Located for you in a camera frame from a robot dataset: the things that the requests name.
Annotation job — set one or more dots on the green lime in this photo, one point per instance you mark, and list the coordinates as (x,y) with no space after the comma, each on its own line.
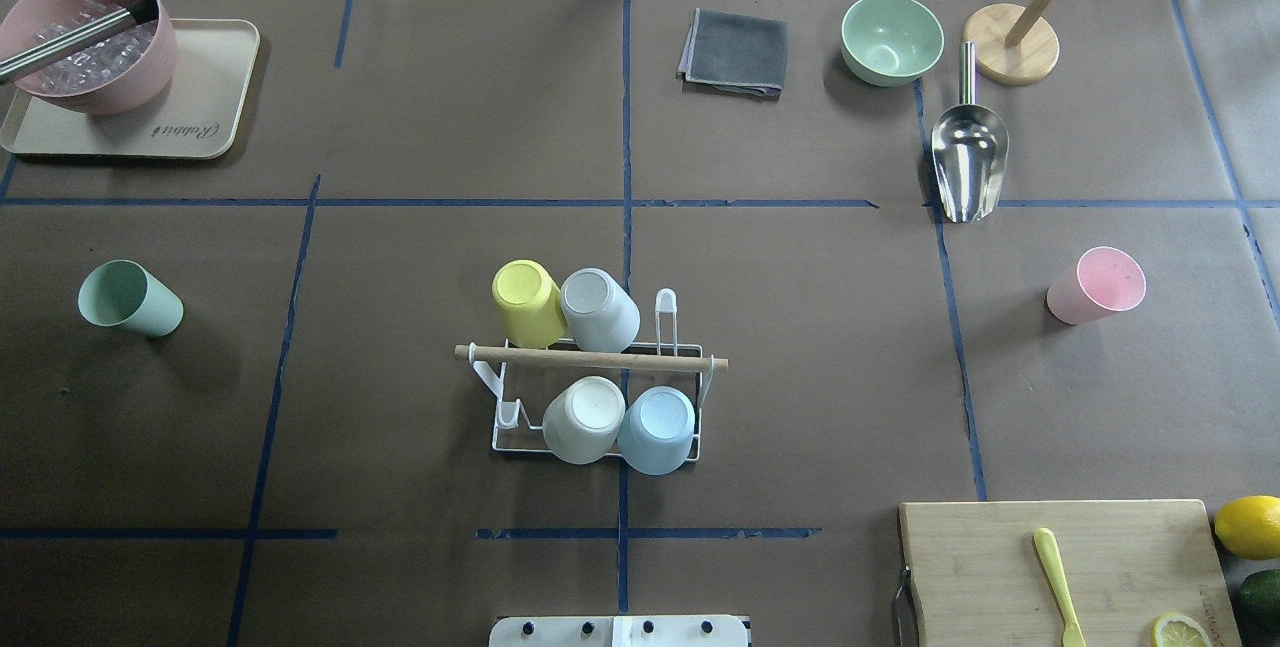
(1258,595)

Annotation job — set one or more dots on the lemon slice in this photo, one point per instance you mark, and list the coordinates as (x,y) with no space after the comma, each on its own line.
(1175,629)

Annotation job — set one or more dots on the white wire cup rack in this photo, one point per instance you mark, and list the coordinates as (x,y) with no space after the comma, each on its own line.
(515,430)

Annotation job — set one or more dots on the wooden mug tree stand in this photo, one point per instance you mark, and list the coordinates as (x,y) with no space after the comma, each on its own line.
(1013,44)

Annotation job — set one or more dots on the grey cup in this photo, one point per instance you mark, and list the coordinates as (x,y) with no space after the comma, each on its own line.
(601,316)

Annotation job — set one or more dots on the folded grey cloth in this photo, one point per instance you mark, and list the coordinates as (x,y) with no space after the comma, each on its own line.
(735,53)

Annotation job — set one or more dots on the mint green bowl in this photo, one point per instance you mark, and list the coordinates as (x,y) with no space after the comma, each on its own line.
(889,43)

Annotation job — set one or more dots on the light blue cup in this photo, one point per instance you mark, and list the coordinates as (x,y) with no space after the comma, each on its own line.
(656,433)

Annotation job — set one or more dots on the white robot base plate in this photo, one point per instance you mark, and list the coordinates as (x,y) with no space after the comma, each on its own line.
(622,630)

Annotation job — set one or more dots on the yellow plastic knife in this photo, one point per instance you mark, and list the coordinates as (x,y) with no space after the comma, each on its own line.
(1049,556)

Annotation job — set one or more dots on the stainless steel scoop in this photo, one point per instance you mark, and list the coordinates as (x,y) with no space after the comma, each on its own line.
(970,146)

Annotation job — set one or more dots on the whole yellow lemon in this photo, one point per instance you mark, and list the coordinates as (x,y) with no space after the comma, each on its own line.
(1248,527)

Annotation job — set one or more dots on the steel tongs in bowl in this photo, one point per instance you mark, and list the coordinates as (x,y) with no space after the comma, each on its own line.
(100,29)

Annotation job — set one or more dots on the wooden cutting board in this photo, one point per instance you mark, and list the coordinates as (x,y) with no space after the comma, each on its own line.
(977,579)

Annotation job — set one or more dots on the beige serving tray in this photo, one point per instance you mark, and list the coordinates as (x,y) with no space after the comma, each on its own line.
(195,117)

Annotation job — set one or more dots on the cream white cup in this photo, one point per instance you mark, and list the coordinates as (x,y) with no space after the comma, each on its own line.
(581,424)

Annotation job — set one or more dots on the pink cup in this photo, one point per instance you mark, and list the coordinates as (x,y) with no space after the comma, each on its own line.
(1103,282)

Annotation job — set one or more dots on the pink bowl with ice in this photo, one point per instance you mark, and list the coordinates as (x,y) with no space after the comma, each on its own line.
(115,73)

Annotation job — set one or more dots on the mint green cup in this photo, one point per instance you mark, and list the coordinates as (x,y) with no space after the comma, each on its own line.
(122,295)

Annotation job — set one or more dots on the yellow cup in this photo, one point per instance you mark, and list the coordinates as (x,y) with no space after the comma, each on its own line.
(529,304)

